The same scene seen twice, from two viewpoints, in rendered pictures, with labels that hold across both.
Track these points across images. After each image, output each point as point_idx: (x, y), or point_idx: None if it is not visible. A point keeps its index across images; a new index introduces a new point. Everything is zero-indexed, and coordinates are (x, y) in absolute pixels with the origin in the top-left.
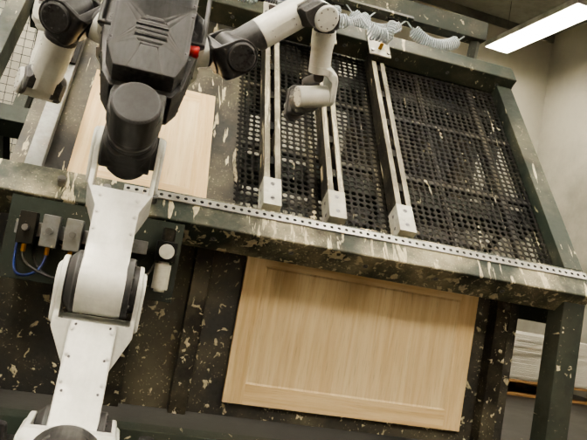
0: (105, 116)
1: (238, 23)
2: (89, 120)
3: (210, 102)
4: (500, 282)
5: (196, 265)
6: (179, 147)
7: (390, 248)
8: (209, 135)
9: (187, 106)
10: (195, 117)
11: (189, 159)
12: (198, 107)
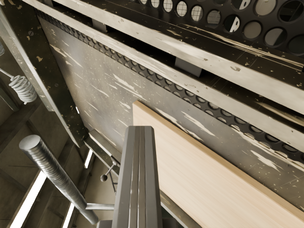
0: (178, 198)
1: (33, 23)
2: (183, 208)
3: (143, 115)
4: None
5: None
6: (224, 194)
7: None
8: (203, 155)
9: (155, 140)
10: (170, 144)
11: (250, 205)
12: (154, 132)
